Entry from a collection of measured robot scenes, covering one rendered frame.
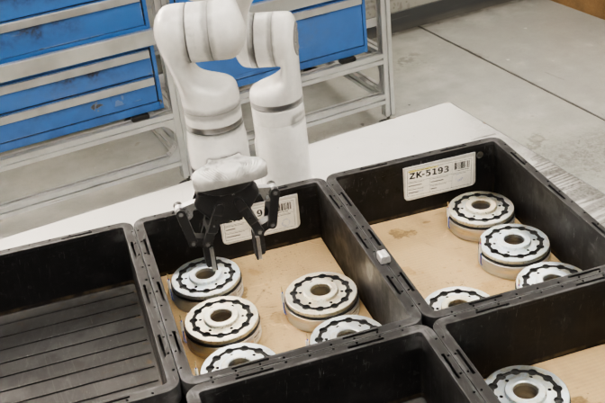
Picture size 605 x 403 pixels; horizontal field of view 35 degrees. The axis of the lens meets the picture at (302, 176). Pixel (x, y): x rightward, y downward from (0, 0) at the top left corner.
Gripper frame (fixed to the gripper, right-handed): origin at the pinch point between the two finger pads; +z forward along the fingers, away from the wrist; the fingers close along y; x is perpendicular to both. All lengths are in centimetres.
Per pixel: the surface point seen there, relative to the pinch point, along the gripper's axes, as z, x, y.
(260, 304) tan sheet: 12.9, -4.8, -3.1
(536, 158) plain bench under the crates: 27, -48, -70
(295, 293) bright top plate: 10.1, -1.5, -7.8
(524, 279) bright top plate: 10.2, 8.0, -38.1
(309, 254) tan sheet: 13.1, -14.4, -13.3
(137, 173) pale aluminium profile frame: 86, -192, 3
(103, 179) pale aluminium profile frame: 84, -189, 14
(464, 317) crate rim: 2.8, 21.1, -23.2
